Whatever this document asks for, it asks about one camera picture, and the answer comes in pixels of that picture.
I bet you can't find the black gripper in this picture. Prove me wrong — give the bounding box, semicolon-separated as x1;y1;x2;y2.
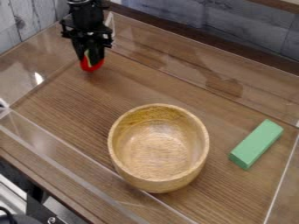
60;17;114;66

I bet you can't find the red plush strawberry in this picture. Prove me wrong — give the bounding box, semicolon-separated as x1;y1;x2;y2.
80;50;104;73

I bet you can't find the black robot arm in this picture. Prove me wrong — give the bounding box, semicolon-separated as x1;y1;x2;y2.
60;0;114;72

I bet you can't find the wooden bowl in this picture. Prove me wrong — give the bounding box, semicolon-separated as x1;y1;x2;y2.
107;103;211;193

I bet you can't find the green rectangular block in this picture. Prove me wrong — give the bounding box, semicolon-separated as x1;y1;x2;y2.
228;119;285;170

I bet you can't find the clear acrylic corner bracket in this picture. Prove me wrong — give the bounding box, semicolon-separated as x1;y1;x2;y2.
104;12;115;32

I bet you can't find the clear acrylic enclosure wall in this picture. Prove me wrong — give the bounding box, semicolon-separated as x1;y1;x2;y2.
0;8;299;224

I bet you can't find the black clamp with cable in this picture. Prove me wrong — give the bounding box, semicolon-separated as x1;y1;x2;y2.
0;194;66;224

